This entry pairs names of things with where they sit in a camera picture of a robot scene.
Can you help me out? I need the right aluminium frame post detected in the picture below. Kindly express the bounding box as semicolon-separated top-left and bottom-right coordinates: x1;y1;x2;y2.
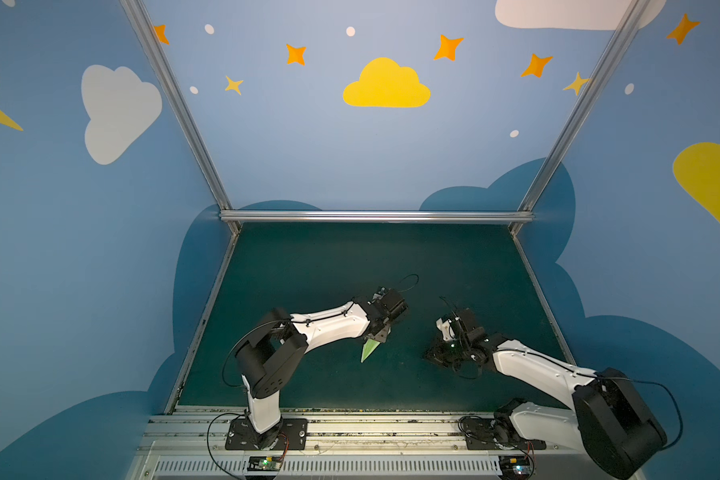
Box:
517;0;651;222

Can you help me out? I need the left aluminium frame post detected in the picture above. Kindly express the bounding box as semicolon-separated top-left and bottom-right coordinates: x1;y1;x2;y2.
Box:
120;0;232;211

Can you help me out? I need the green controller board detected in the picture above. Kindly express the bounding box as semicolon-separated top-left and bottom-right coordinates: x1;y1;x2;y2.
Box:
246;456;283;473
499;456;534;480

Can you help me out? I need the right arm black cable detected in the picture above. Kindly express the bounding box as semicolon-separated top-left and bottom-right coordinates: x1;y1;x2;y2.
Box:
437;296;685;452

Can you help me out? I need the right green controller board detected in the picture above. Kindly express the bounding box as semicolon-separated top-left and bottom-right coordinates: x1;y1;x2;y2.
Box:
499;456;534;480

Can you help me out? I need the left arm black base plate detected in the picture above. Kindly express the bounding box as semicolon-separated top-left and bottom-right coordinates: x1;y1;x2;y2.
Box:
224;418;308;451

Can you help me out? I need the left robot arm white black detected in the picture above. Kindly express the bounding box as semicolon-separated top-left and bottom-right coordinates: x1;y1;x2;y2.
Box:
228;287;408;450

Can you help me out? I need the light green paper sheet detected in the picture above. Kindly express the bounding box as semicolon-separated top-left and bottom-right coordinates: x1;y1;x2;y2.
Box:
361;338;381;363

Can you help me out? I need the aluminium front rail bed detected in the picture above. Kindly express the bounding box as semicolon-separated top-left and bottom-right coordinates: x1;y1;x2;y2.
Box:
127;406;605;479

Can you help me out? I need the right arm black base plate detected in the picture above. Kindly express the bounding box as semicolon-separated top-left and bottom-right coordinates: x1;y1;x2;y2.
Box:
458;416;547;451

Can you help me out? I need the dark green table mat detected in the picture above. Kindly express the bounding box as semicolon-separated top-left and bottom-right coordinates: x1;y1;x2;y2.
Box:
179;223;563;411

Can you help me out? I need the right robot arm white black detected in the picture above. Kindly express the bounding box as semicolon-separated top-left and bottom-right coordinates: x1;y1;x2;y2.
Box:
425;309;674;479

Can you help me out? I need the left green controller board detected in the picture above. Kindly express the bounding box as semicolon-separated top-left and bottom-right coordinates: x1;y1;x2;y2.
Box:
246;456;283;473

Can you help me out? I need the aluminium frame post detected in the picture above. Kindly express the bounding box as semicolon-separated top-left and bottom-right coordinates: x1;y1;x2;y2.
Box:
120;0;232;211
517;0;651;222

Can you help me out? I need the back horizontal aluminium bar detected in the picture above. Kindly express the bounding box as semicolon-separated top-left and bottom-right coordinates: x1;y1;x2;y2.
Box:
220;210;534;224

